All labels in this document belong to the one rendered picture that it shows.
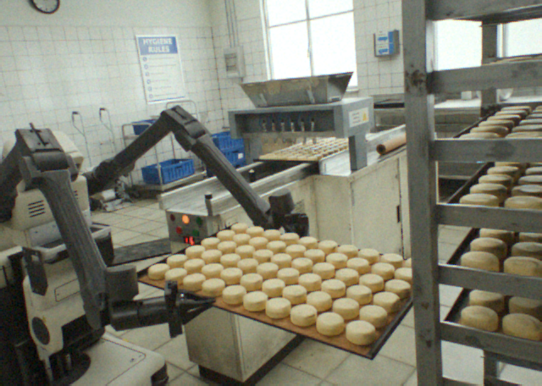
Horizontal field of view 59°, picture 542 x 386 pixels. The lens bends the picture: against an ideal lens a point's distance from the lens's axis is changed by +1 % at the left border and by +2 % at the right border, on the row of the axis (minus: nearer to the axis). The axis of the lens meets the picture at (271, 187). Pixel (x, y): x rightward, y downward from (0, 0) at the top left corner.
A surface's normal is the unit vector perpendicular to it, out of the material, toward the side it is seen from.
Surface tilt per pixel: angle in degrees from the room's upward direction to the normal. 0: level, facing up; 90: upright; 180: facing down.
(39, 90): 90
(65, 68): 90
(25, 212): 99
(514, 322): 0
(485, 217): 90
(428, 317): 90
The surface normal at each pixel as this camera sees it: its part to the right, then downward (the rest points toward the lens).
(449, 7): -0.56, 0.25
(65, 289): 0.83, 0.19
